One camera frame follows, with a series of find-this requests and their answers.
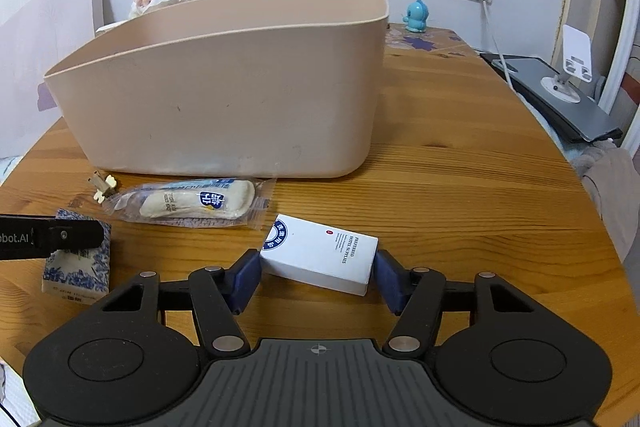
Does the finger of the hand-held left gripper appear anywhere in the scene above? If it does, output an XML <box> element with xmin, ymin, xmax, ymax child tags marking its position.
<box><xmin>47</xmin><ymin>218</ymin><xmax>107</xmax><ymax>254</ymax></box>

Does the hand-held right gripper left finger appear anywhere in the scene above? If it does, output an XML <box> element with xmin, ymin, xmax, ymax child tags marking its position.
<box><xmin>99</xmin><ymin>249</ymin><xmax>263</xmax><ymax>356</ymax></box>

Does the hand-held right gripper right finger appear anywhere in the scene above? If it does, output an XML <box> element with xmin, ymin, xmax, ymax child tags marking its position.
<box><xmin>374</xmin><ymin>251</ymin><xmax>544</xmax><ymax>355</ymax></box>

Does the blue patterned tissue pack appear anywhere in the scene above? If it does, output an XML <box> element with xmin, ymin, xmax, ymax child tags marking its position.
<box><xmin>41</xmin><ymin>208</ymin><xmax>112</xmax><ymax>304</ymax></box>

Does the white cardboard box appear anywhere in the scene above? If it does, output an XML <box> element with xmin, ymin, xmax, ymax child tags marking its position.
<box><xmin>259</xmin><ymin>213</ymin><xmax>379</xmax><ymax>297</ymax></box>

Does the clear wrapped snack packet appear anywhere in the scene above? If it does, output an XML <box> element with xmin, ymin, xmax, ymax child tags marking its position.
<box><xmin>102</xmin><ymin>176</ymin><xmax>279</xmax><ymax>231</ymax></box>

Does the white sheet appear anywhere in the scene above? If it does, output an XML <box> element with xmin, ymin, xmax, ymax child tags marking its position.
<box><xmin>0</xmin><ymin>357</ymin><xmax>42</xmax><ymax>427</ymax></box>

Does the beige plastic storage bin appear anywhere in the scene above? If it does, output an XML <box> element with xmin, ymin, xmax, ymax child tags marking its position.
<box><xmin>42</xmin><ymin>0</ymin><xmax>390</xmax><ymax>180</ymax></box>

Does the pink headboard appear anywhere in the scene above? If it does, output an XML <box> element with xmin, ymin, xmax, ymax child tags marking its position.
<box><xmin>0</xmin><ymin>0</ymin><xmax>107</xmax><ymax>158</ymax></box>

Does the grey cloth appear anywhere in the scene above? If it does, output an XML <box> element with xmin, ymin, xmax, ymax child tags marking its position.
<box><xmin>570</xmin><ymin>139</ymin><xmax>640</xmax><ymax>269</ymax></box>

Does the floral table mat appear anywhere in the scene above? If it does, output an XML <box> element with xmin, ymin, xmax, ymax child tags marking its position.
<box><xmin>385</xmin><ymin>24</ymin><xmax>474</xmax><ymax>58</ymax></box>

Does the grey laptop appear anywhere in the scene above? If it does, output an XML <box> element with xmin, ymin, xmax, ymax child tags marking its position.
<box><xmin>479</xmin><ymin>52</ymin><xmax>624</xmax><ymax>144</ymax></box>

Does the blue toy figure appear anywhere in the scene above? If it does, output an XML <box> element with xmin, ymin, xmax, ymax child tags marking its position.
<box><xmin>402</xmin><ymin>0</ymin><xmax>429</xmax><ymax>33</ymax></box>

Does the white phone stand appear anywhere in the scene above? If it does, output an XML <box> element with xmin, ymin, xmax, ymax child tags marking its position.
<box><xmin>541</xmin><ymin>25</ymin><xmax>594</xmax><ymax>103</ymax></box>

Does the white shelf frame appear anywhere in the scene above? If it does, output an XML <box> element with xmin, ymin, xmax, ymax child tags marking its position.
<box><xmin>551</xmin><ymin>0</ymin><xmax>640</xmax><ymax>118</ymax></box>

